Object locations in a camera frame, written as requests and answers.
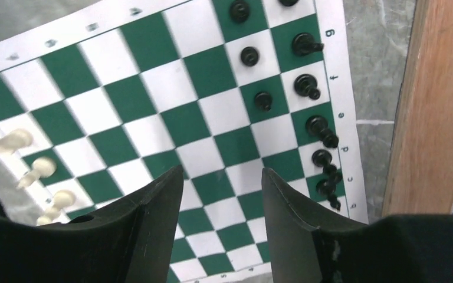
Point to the black chess piece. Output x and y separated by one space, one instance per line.
327 188

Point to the green white chess mat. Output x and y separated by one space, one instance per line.
119 92

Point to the black bishop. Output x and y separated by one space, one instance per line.
323 158

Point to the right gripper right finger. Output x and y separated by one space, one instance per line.
309 243

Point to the white pawn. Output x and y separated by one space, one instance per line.
60 200
15 140
41 167

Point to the black queen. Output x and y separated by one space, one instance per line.
317 126

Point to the wooden board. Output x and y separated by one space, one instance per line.
420 177

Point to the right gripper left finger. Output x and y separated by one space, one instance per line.
128 240

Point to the black rook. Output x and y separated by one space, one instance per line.
288 3

